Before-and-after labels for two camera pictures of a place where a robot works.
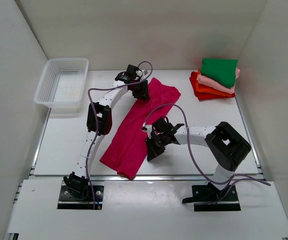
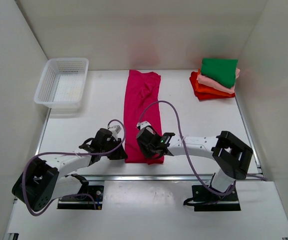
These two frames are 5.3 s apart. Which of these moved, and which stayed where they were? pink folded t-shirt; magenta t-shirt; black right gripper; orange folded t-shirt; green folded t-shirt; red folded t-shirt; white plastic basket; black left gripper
Moved: black right gripper; magenta t-shirt; black left gripper
Stayed: green folded t-shirt; red folded t-shirt; white plastic basket; orange folded t-shirt; pink folded t-shirt
